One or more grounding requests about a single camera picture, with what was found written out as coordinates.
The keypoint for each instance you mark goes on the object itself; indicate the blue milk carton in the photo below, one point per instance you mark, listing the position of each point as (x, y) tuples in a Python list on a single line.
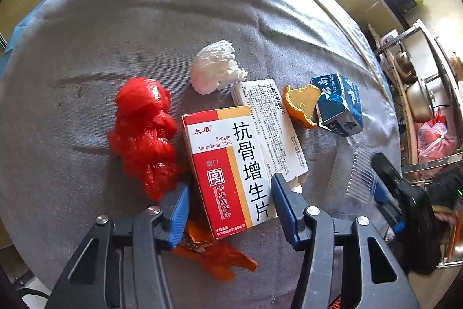
[(336, 106)]

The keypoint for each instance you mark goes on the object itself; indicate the red plastic bag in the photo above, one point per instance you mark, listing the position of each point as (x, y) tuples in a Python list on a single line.
[(144, 135)]

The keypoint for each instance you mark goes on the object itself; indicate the light blue undercloth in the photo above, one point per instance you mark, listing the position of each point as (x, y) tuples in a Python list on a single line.
[(14, 39)]

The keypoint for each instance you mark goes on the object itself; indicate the pink plastic bag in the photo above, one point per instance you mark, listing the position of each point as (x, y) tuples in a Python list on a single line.
[(436, 142)]

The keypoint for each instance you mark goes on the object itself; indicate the steel pot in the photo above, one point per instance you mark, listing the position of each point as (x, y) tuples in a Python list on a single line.
[(421, 101)]

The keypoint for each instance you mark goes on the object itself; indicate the metal kitchen rack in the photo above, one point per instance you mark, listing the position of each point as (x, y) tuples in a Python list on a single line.
[(434, 41)]

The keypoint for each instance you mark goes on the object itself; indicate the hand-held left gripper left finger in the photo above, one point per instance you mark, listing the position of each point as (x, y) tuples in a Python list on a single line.
[(179, 213)]

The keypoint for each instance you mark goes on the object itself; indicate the grey tablecloth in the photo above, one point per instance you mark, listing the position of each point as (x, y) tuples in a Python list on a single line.
[(108, 23)]

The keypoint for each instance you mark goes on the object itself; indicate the clear ribbed plastic tray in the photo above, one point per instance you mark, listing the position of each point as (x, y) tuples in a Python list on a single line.
[(356, 171)]

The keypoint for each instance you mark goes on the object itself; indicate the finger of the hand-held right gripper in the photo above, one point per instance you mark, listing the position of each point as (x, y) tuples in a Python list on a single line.
[(392, 215), (385, 167)]

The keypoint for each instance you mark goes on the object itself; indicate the orange plastic wrapper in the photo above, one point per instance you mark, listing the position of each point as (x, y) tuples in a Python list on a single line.
[(213, 254)]

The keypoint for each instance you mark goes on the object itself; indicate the red and white medicine box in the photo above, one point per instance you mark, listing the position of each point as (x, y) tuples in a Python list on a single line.
[(224, 167)]

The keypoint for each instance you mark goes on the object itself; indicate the crumpled white tissue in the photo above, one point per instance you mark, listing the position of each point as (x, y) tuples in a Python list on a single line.
[(209, 73)]

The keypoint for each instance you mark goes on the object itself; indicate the orange peel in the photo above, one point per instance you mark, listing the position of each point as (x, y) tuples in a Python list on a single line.
[(300, 102)]

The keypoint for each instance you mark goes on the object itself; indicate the brass pot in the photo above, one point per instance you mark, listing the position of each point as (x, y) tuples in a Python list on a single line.
[(405, 66)]

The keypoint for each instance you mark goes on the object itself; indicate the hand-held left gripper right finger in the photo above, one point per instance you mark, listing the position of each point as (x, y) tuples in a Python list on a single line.
[(282, 204)]

